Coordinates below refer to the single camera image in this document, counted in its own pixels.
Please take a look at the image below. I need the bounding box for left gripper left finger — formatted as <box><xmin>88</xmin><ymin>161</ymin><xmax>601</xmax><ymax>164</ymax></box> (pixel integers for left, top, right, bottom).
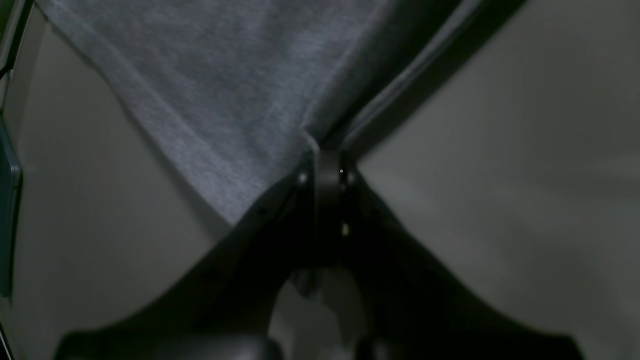
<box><xmin>55</xmin><ymin>153</ymin><xmax>314</xmax><ymax>360</ymax></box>

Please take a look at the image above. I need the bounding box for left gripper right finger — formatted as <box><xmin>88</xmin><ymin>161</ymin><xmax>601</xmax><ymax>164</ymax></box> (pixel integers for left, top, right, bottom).
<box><xmin>330</xmin><ymin>152</ymin><xmax>583</xmax><ymax>360</ymax></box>

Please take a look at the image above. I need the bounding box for grey T-shirt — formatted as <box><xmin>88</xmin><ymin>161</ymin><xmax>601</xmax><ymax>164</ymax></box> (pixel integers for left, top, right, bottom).
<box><xmin>37</xmin><ymin>0</ymin><xmax>487</xmax><ymax>224</ymax></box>

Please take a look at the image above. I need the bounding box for blue-grey flat panel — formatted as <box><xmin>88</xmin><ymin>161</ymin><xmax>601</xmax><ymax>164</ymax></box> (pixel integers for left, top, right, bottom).
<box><xmin>0</xmin><ymin>120</ymin><xmax>22</xmax><ymax>298</ymax></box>

